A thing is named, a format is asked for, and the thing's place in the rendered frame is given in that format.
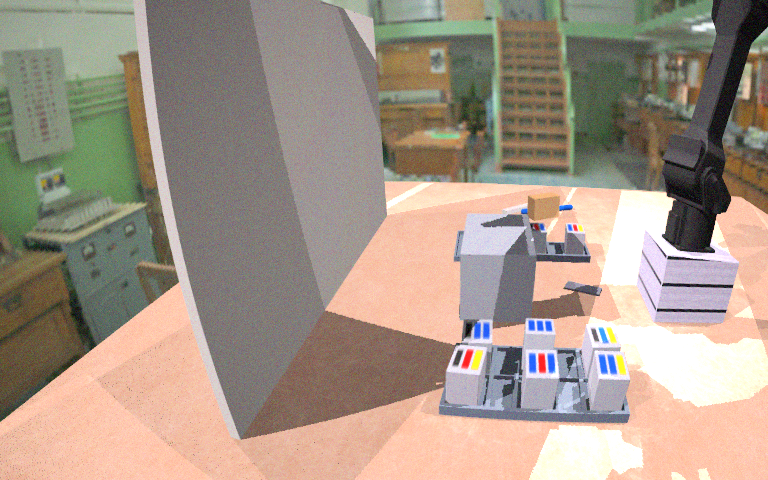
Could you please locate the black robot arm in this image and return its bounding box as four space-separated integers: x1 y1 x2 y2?
662 0 768 253

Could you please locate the tan cardboard box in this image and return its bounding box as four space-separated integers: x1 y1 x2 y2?
527 192 560 221

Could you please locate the blue cylinder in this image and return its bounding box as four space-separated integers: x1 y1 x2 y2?
520 204 573 214

